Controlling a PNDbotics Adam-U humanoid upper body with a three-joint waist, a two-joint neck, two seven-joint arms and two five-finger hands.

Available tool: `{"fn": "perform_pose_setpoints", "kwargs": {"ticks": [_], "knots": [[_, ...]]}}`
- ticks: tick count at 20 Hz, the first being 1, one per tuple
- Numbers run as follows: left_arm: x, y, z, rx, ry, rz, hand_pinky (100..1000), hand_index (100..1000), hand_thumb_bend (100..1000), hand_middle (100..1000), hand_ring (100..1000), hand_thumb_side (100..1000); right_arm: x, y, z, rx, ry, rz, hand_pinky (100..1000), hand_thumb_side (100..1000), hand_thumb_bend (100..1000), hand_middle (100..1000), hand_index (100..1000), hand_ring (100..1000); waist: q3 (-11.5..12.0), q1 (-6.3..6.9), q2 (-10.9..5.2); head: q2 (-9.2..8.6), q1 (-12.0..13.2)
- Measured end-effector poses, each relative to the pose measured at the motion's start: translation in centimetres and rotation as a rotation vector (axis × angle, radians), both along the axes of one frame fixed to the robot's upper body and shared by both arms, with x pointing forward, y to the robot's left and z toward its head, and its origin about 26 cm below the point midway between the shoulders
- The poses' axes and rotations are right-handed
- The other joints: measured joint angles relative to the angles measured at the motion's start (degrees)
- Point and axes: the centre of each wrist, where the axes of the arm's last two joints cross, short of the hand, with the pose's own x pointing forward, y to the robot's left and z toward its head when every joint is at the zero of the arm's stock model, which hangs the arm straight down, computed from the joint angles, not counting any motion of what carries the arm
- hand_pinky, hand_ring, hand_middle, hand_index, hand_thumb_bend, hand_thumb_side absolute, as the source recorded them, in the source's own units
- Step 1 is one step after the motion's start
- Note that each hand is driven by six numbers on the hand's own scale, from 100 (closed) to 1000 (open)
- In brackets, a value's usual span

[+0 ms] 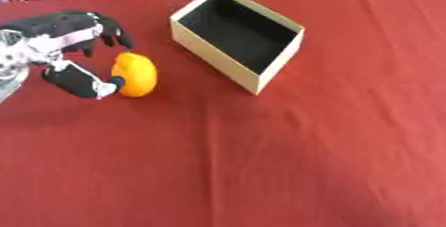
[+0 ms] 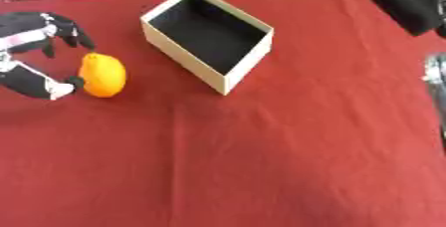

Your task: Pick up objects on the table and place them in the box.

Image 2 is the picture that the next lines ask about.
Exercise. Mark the orange toy mango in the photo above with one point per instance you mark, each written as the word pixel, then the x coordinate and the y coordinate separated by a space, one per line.
pixel 103 75

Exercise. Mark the tan box with black inside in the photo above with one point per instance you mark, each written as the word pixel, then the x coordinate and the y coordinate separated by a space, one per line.
pixel 209 35

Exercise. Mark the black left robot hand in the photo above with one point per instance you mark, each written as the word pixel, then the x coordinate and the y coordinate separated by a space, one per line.
pixel 23 25

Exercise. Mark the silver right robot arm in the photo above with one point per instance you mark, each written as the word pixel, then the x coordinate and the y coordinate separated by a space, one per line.
pixel 436 88

